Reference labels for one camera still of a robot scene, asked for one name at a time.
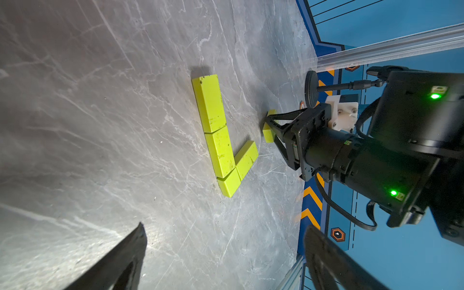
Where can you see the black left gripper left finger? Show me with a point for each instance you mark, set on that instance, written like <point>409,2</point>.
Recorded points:
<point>120,269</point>

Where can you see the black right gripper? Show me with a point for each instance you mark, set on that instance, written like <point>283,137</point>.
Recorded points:
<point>294,131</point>

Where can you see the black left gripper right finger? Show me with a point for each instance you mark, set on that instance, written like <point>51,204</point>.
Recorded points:
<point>331,268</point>

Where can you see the lime green long block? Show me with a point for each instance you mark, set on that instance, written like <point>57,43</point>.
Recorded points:
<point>209,100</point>
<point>268,133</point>
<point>221,152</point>
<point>245,158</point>

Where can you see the small lime green cube block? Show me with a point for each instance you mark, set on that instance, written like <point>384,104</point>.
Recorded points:
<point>230,184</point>

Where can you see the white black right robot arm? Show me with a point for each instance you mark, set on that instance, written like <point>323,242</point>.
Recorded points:
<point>406,154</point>

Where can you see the black microphone stand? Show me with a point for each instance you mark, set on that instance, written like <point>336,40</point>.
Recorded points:
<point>312,87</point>

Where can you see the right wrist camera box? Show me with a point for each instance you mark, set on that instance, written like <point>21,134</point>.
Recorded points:
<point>344,112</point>

